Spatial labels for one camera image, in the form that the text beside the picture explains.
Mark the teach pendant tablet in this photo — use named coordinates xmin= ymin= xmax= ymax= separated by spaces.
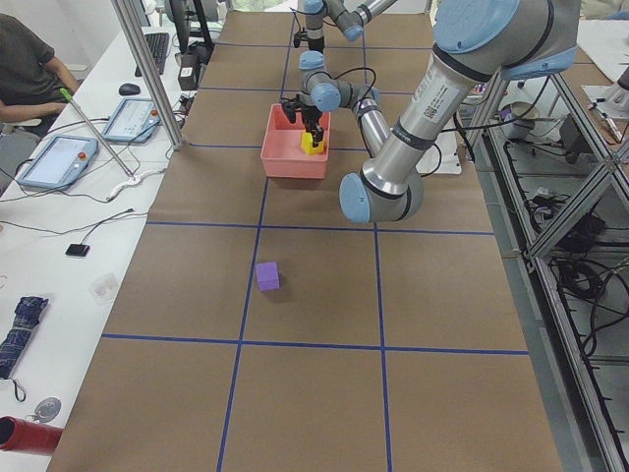
xmin=102 ymin=96 xmax=161 ymax=145
xmin=17 ymin=135 xmax=99 ymax=190

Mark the yellow foam block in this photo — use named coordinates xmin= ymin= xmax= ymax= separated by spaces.
xmin=300 ymin=132 xmax=325 ymax=156

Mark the red cylinder bottle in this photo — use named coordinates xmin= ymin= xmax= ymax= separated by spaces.
xmin=1 ymin=416 xmax=64 ymax=456

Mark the small black square device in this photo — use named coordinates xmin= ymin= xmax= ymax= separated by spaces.
xmin=65 ymin=243 xmax=90 ymax=258

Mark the near teach pendant tablet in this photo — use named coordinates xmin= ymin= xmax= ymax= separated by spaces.
xmin=17 ymin=135 xmax=99 ymax=190

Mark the pink plastic bin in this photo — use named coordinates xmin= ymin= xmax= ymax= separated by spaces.
xmin=260 ymin=103 xmax=331 ymax=179

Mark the purple foam block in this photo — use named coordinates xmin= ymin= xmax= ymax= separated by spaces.
xmin=255 ymin=262 xmax=280 ymax=292

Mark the black keyboard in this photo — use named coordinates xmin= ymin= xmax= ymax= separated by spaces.
xmin=144 ymin=31 xmax=170 ymax=75

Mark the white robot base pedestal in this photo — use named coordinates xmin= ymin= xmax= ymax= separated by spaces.
xmin=417 ymin=133 xmax=462 ymax=175

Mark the aluminium frame post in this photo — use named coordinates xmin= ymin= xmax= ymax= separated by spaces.
xmin=111 ymin=0 xmax=183 ymax=150

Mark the aluminium frame rail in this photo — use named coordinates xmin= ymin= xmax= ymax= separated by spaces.
xmin=470 ymin=64 xmax=628 ymax=471

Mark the round metal disc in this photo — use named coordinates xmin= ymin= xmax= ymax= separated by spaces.
xmin=32 ymin=397 xmax=62 ymax=423

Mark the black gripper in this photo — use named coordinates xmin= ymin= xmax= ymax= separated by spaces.
xmin=300 ymin=102 xmax=323 ymax=148

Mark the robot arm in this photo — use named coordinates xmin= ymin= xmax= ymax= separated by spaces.
xmin=299 ymin=0 xmax=581 ymax=223
xmin=293 ymin=0 xmax=395 ymax=52

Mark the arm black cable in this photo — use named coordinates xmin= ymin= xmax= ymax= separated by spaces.
xmin=328 ymin=67 xmax=379 ymax=107

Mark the metal rod green tip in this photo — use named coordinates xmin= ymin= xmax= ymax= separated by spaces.
xmin=60 ymin=88 xmax=134 ymax=178

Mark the folded blue umbrella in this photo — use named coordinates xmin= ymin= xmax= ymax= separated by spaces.
xmin=1 ymin=296 xmax=49 ymax=380

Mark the black computer mouse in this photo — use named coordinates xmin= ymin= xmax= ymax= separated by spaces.
xmin=118 ymin=83 xmax=141 ymax=96

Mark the seated person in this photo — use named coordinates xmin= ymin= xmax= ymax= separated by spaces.
xmin=1 ymin=14 xmax=80 ymax=138

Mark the black box with label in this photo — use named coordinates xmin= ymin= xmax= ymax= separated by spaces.
xmin=178 ymin=53 xmax=200 ymax=91

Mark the far teach pendant tablet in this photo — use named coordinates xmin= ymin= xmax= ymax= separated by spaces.
xmin=102 ymin=96 xmax=161 ymax=145

